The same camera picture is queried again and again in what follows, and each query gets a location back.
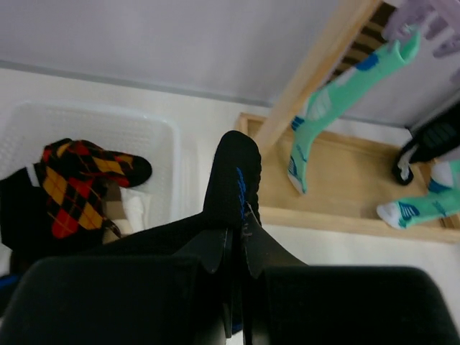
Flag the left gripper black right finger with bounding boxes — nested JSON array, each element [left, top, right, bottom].
[[241, 203, 307, 279]]

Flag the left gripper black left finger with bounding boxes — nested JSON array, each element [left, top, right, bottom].
[[174, 229, 229, 274]]

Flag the black blue sport sock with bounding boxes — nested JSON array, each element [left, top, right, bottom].
[[86, 130, 262, 331]]

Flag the red yellow black argyle sock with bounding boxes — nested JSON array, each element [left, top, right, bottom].
[[35, 138, 152, 239]]

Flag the mint green sock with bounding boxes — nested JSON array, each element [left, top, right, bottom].
[[287, 31, 421, 194], [377, 160, 459, 229]]

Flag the purple round clip hanger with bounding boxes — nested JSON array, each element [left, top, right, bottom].
[[382, 0, 459, 59]]

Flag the brown beige checkered sock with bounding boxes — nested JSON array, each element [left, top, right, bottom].
[[103, 183, 129, 244]]

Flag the black blue sock right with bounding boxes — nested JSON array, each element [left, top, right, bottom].
[[392, 102, 459, 185]]

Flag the white plastic laundry basket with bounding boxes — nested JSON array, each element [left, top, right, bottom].
[[0, 101, 198, 249]]

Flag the brown striped sock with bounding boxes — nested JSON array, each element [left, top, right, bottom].
[[328, 1, 396, 82]]

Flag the wooden hanger rack frame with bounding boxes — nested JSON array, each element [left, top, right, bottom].
[[237, 1, 459, 243]]

